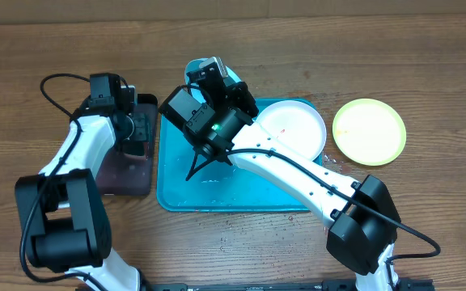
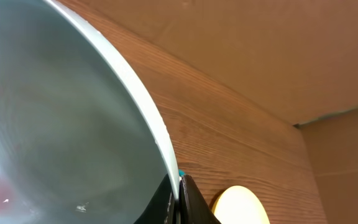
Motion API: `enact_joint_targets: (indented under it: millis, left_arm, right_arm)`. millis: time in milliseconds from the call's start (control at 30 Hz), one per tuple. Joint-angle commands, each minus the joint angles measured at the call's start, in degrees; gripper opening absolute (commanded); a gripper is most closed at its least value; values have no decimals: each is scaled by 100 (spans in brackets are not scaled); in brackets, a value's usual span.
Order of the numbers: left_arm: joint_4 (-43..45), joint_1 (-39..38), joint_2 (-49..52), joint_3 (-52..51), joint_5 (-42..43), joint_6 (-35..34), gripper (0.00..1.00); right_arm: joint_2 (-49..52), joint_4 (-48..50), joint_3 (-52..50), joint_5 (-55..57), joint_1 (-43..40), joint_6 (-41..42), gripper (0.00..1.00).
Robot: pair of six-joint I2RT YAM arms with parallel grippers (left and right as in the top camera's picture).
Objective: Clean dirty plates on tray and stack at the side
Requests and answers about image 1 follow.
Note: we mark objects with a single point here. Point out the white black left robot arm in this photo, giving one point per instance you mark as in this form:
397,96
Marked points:
65,231

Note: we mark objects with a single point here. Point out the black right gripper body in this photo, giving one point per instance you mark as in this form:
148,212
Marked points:
247,103

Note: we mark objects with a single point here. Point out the yellow green plate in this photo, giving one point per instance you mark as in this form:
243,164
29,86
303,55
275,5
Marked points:
369,132

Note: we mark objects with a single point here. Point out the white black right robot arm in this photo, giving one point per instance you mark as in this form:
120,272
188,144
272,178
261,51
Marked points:
218,117

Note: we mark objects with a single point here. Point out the white plate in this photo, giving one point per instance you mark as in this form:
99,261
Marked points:
295,123

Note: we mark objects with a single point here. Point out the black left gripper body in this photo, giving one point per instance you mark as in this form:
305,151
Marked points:
139,129

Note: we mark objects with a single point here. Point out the teal serving tray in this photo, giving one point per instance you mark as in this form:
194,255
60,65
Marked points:
221,188

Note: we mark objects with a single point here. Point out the black water tray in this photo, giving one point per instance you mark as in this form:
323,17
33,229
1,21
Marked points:
127,175

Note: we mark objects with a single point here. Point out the light blue plate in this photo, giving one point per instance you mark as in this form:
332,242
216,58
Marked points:
194,65

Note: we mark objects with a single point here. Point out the pink cleaning sponge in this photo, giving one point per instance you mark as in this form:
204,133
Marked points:
148,148

